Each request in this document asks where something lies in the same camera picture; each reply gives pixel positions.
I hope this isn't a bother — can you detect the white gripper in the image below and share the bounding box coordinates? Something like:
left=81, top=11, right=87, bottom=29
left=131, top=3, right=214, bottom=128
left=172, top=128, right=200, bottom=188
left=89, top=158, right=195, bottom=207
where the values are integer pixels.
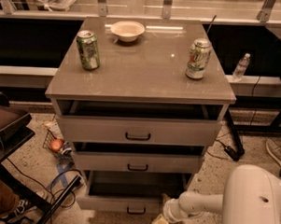
left=151, top=193, right=189, bottom=224

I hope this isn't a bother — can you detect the grey drawer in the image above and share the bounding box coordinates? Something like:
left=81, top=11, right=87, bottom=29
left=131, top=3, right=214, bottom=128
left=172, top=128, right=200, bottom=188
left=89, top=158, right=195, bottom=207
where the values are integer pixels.
left=77, top=171, right=192, bottom=215
left=54, top=99, right=224, bottom=147
left=71, top=143, right=204, bottom=174

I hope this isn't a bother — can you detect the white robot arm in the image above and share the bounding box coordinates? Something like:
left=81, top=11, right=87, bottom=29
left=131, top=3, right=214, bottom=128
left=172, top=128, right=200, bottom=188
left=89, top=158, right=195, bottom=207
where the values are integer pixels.
left=152, top=164, right=281, bottom=224

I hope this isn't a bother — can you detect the grey drawer cabinet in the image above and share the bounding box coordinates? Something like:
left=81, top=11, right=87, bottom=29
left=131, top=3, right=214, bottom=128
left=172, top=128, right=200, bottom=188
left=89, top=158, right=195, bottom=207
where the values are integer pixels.
left=40, top=14, right=241, bottom=201

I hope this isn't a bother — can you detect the black stand leg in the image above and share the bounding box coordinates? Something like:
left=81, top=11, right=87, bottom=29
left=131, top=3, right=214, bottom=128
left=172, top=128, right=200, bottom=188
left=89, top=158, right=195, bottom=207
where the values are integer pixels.
left=224, top=110, right=245, bottom=161

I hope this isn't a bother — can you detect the red apple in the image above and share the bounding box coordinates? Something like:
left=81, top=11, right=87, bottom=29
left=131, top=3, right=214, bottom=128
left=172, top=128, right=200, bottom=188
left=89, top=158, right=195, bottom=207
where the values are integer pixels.
left=50, top=139, right=63, bottom=152

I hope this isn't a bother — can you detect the grey sneaker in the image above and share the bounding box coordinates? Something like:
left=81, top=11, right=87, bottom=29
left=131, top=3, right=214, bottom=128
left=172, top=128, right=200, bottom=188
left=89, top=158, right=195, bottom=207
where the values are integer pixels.
left=265, top=139, right=281, bottom=167

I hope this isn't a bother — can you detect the black sneaker with laces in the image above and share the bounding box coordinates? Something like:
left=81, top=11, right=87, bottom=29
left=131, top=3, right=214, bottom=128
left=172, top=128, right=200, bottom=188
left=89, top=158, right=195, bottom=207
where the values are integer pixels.
left=0, top=192, right=37, bottom=222

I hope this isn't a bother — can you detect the clear water bottle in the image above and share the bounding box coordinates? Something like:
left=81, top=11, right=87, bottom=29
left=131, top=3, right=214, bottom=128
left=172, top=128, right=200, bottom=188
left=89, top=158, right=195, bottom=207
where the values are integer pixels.
left=232, top=53, right=250, bottom=82

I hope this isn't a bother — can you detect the white green soda can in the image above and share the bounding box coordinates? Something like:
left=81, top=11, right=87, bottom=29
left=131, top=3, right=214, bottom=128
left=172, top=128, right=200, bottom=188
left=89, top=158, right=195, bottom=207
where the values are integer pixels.
left=185, top=38, right=212, bottom=80

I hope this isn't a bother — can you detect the black chair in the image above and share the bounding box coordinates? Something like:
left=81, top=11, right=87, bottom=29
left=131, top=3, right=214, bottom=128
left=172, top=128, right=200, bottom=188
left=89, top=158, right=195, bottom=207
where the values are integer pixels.
left=0, top=92, right=32, bottom=162

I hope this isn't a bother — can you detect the white bowl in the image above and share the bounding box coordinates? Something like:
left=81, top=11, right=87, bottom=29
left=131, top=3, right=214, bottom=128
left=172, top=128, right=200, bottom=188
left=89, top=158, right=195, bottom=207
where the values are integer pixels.
left=110, top=21, right=145, bottom=42

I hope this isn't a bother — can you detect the wire basket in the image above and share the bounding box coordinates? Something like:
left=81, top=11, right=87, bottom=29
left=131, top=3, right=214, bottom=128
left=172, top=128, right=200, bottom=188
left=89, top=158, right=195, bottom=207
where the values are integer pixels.
left=43, top=132, right=72, bottom=161

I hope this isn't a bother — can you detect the black floor cable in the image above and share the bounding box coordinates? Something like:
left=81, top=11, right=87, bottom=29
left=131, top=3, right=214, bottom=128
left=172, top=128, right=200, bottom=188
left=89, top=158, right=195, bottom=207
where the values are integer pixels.
left=4, top=158, right=83, bottom=210

